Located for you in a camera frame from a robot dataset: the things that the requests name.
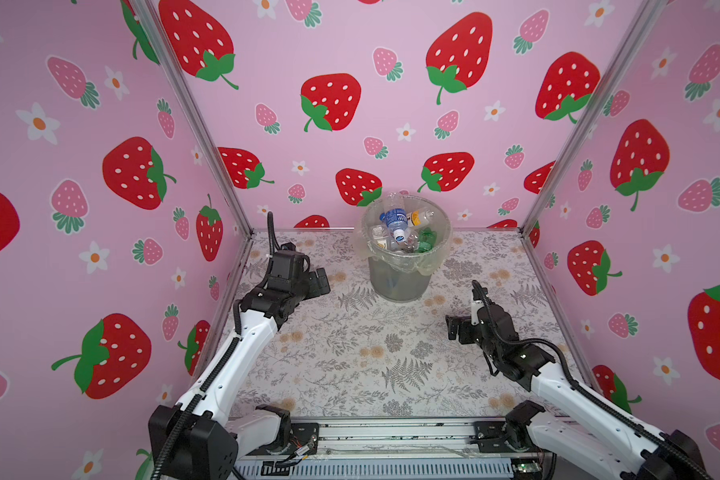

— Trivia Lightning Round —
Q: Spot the Pepsi water bottle blue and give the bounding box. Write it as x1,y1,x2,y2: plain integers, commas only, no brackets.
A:
395,232,419,253

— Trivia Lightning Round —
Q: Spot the bottle yellow white label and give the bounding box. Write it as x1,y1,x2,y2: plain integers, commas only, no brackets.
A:
408,208,436,228

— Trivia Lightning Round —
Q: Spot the Pocari Sweat bottle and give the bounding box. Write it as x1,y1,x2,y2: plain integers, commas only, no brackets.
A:
382,192,409,240

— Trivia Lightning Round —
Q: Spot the clear bottle white green label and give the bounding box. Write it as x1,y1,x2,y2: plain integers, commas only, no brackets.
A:
370,224,394,251

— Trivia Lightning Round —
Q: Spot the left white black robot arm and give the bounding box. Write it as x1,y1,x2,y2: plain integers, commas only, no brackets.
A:
148,268,330,479

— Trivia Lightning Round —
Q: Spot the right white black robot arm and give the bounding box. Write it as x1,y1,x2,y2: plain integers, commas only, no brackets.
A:
445,299,710,479

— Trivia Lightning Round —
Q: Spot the grey mesh waste bin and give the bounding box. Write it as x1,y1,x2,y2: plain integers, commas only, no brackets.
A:
360,196,454,304

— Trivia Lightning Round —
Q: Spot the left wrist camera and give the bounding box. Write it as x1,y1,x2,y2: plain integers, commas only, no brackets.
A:
266,242,311,293

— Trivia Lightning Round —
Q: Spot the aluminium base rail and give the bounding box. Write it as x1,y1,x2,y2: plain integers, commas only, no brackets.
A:
149,417,643,480

